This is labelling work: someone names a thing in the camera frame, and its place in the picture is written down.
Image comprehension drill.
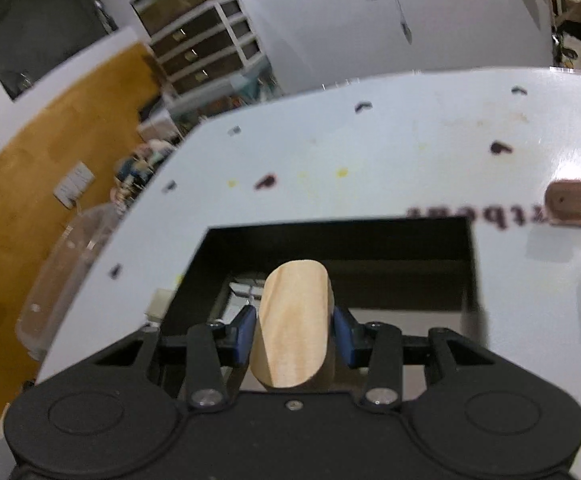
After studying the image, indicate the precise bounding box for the white item in box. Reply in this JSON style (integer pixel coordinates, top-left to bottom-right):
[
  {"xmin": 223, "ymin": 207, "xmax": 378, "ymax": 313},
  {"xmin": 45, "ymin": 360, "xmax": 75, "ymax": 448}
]
[{"xmin": 225, "ymin": 275, "xmax": 267, "ymax": 322}]

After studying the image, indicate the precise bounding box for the brown plug with prongs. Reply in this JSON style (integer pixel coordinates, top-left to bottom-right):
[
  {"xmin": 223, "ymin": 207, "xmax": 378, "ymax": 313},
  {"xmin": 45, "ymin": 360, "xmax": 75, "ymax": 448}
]
[{"xmin": 545, "ymin": 174, "xmax": 581, "ymax": 227}]

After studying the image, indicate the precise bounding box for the white drawer unit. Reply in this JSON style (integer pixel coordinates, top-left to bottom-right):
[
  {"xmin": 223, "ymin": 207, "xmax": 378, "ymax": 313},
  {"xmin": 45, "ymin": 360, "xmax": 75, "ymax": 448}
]
[{"xmin": 148, "ymin": 0, "xmax": 264, "ymax": 97}]

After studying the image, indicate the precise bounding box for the black box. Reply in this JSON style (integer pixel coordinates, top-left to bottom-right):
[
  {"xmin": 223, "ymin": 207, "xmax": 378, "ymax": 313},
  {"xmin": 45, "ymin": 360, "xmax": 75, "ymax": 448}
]
[{"xmin": 159, "ymin": 216, "xmax": 489, "ymax": 396}]

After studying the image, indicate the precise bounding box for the light wooden block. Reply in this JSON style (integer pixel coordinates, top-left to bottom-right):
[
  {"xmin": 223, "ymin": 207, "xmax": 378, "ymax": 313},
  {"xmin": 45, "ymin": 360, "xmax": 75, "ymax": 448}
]
[{"xmin": 249, "ymin": 258, "xmax": 334, "ymax": 391}]

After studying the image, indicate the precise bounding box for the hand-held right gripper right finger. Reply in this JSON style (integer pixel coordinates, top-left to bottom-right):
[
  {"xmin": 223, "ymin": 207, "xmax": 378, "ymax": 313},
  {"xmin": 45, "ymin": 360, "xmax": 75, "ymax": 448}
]
[{"xmin": 333, "ymin": 305, "xmax": 502, "ymax": 408}]

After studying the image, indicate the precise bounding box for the small cream block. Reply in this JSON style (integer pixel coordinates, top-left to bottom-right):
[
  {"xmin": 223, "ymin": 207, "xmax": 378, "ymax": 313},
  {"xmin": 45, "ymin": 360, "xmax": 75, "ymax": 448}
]
[{"xmin": 147, "ymin": 288, "xmax": 174, "ymax": 322}]

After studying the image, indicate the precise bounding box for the clear plastic bin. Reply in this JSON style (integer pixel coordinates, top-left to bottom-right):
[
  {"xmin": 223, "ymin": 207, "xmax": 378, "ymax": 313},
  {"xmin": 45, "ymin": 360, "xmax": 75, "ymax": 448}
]
[{"xmin": 14, "ymin": 204, "xmax": 122, "ymax": 362}]

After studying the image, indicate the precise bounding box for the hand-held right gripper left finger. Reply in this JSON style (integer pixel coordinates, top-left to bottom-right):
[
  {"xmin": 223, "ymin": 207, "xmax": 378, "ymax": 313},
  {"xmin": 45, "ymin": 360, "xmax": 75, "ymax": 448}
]
[{"xmin": 93, "ymin": 305, "xmax": 258, "ymax": 411}]

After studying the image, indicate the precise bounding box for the black screen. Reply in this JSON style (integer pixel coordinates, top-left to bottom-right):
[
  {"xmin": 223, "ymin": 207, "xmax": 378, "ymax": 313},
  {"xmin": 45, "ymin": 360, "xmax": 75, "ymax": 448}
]
[{"xmin": 0, "ymin": 0, "xmax": 117, "ymax": 102}]

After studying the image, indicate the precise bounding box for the pile of plush toys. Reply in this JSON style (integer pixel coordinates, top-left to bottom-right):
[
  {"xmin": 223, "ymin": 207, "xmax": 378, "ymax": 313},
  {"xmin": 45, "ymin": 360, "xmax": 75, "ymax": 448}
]
[{"xmin": 114, "ymin": 139, "xmax": 177, "ymax": 202}]

